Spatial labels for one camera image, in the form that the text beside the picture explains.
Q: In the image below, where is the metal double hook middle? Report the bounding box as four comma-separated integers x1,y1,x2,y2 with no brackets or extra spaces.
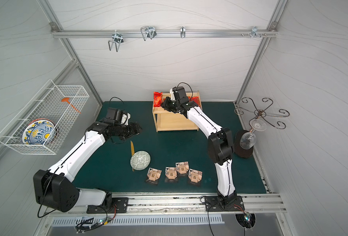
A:
140,26,157,41

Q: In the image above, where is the clear wine glass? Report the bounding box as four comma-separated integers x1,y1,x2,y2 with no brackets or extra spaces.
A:
240,119,267,150

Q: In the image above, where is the blue yellow patterned plate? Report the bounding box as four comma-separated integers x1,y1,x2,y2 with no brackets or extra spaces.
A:
22,119,56,145

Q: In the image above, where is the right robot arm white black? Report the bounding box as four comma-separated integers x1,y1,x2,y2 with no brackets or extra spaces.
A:
161,86,237,206

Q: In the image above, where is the small metal hook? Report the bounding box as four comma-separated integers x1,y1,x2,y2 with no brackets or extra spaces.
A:
180,26,186,38

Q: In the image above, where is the orange spatula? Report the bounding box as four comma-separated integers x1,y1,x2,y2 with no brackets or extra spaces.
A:
61,97,81,114

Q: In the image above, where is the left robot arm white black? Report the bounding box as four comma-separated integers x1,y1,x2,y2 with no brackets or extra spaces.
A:
33,122,141,212

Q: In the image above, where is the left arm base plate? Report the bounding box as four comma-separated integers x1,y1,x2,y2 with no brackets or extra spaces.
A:
86,197,129,214

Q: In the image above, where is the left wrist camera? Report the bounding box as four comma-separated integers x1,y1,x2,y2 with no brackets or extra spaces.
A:
106,108,130,125

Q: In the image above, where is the floral tea bag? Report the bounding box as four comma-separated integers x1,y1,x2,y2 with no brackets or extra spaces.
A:
165,167,179,183
176,161,189,177
145,168,162,185
188,169,203,186

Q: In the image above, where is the red tea bag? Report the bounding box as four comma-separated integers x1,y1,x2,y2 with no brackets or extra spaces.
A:
190,96,201,106
153,92,163,107

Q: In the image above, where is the white vented cable duct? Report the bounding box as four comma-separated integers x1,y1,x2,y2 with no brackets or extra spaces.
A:
51,214,225,227

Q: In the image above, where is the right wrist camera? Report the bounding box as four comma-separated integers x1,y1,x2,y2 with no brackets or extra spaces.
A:
169,88,176,101

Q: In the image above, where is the metal double hook left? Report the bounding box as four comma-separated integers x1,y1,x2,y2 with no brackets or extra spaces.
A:
108,31,124,52

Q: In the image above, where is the metal hook right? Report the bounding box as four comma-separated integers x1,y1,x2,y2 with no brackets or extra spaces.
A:
241,27,267,38

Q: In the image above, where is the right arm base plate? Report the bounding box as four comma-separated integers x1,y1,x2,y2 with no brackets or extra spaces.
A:
201,195,245,212

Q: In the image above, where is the metal double hook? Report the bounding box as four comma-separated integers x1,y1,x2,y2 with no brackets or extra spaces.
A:
140,26,157,41
108,31,124,52

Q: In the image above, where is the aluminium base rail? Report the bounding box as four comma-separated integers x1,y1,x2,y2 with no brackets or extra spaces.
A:
44,193,287,217

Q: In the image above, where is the white wire basket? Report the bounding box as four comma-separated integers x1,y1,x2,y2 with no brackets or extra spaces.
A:
0,80,89,155

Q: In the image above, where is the green patterned round bowl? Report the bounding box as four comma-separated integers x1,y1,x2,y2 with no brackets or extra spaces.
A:
130,151,151,171

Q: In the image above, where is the black metal glass rack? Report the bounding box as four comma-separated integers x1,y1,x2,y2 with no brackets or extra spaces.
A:
233,97,291,159

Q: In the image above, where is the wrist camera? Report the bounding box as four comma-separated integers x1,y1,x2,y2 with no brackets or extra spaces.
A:
169,88,176,101
106,108,130,125

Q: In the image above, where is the aluminium crossbar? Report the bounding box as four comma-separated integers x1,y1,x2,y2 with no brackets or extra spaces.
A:
52,29,279,39

